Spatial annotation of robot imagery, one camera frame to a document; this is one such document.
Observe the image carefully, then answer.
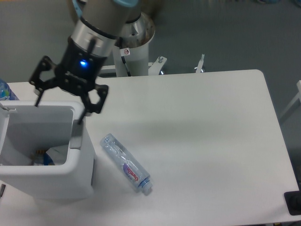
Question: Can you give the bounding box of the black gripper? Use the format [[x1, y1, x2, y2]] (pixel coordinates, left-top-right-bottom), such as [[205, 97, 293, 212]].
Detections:
[[28, 36, 109, 125]]

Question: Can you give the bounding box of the white paper wrapper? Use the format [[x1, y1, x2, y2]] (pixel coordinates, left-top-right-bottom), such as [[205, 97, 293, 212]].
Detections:
[[45, 145, 69, 165]]

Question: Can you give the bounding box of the clear plastic water bottle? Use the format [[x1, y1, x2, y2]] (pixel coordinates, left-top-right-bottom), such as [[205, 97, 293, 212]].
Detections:
[[100, 133, 153, 195]]

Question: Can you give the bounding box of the white plastic trash can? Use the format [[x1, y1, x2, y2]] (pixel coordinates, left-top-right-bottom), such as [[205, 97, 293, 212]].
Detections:
[[0, 101, 95, 199]]

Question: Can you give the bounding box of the blue labelled bottle at edge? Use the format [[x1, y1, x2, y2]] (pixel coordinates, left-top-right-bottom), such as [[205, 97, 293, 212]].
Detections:
[[0, 79, 19, 101]]

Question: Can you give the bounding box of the blue snack package in bin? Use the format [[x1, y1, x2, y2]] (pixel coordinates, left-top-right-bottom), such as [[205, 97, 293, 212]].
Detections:
[[30, 150, 55, 166]]

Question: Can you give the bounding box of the dark object at left edge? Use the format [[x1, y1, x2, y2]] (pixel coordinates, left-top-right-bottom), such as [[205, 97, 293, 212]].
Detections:
[[0, 184, 6, 198]]

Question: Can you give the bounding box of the black clamp at table corner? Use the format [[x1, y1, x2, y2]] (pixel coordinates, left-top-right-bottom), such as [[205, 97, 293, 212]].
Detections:
[[284, 191, 301, 216]]

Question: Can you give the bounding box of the black cable on pedestal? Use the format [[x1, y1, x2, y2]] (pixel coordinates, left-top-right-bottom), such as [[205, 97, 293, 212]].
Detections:
[[119, 37, 131, 77]]

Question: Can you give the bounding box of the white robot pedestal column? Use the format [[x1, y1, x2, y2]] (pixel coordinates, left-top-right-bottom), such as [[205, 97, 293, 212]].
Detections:
[[112, 11, 156, 77]]

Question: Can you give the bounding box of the white pedestal base frame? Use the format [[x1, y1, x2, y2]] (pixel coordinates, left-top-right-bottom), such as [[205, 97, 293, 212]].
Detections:
[[98, 54, 205, 78]]

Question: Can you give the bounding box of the white frame at right edge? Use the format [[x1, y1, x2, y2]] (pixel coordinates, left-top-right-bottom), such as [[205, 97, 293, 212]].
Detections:
[[279, 80, 301, 124]]

